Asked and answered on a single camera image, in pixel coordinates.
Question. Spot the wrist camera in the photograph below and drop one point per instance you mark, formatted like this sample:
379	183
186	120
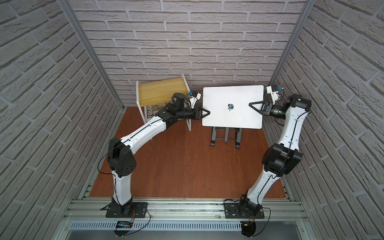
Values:
274	93
193	97

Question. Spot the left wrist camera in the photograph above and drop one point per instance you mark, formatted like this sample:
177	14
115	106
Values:
193	97

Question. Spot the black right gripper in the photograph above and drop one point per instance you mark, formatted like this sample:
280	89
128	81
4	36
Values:
263	103

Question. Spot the controller board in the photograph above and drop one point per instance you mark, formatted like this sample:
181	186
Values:
248	229
124	225

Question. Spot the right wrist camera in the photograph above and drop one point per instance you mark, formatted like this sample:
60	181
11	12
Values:
274	93

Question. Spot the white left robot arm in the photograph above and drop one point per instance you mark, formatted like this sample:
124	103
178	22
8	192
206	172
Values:
121	151

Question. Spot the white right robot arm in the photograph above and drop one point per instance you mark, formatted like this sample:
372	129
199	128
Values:
282	157

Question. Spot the aluminium frame rail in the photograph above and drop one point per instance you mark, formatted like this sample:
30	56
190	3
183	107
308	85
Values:
177	209

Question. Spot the black laptop stand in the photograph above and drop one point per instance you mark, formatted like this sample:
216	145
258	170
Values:
226	138

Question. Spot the silver laptop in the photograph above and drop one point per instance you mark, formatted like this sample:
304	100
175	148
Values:
229	106

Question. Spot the white side table wooden top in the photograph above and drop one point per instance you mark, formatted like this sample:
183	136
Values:
159	92

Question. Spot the Folio magazine book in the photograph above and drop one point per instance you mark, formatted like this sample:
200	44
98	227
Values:
150	111

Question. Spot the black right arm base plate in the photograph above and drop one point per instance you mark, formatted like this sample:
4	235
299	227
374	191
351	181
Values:
243	211

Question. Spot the left controller board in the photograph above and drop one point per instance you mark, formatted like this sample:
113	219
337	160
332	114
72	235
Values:
124	225

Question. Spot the right controller board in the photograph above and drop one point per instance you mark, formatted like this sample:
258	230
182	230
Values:
248	229

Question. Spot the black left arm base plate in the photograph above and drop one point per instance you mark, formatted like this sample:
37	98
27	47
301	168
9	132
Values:
130	210

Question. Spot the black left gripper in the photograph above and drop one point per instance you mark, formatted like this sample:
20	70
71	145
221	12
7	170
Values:
197	112

